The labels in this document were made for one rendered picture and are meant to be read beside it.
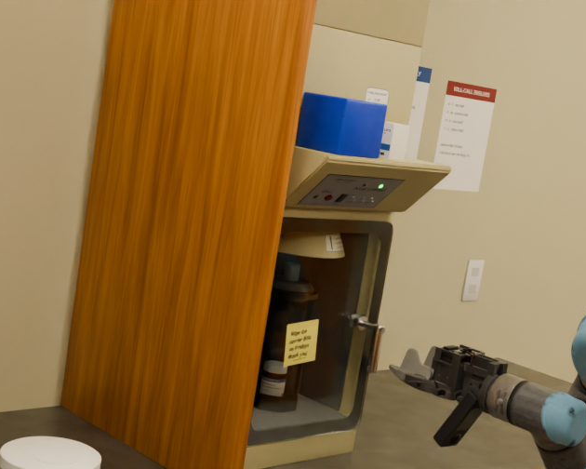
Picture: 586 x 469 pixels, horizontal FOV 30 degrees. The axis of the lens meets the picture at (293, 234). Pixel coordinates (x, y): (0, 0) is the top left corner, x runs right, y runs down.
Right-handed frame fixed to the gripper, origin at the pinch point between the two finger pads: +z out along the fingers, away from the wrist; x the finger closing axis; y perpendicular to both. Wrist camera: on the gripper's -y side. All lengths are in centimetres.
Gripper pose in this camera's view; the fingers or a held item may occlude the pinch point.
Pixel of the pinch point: (403, 370)
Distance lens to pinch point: 194.9
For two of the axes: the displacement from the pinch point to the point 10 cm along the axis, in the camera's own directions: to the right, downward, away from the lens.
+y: 1.5, -9.8, -1.4
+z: -6.8, -2.0, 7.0
